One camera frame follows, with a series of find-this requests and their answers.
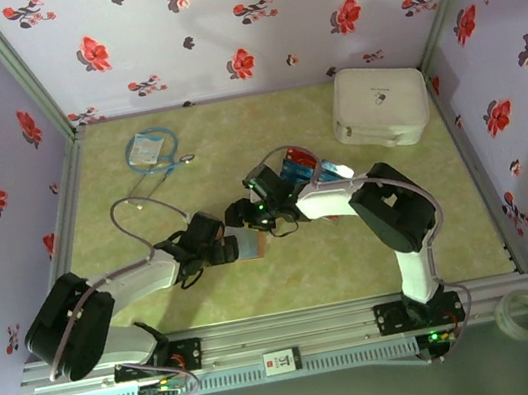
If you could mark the white blue sachet packet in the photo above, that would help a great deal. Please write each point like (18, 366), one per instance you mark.
(147, 148)

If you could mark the long aluminium rail beam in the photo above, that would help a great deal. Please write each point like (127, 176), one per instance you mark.
(287, 333)

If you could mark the white zip pouch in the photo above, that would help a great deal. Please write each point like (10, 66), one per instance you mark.
(381, 107)

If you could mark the brown leather card holder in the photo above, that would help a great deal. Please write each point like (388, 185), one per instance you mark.
(252, 245)

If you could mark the blue stethoscope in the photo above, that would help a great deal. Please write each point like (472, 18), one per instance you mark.
(186, 158)

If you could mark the aluminium side rail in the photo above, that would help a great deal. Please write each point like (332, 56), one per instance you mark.
(464, 149)
(69, 179)

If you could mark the red credit card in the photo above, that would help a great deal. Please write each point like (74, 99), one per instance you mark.
(333, 218)
(297, 154)

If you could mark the clear tape roll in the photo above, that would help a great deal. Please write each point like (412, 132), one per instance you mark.
(500, 315)

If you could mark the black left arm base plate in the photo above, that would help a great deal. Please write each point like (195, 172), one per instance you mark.
(188, 352)

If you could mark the blue credit card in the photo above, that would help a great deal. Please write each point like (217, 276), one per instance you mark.
(328, 174)
(296, 171)

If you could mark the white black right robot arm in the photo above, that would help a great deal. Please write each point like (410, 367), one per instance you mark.
(325, 202)

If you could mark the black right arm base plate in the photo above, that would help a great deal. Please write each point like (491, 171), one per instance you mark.
(391, 318)

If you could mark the red white label tag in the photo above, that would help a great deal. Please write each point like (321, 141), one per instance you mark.
(281, 362)

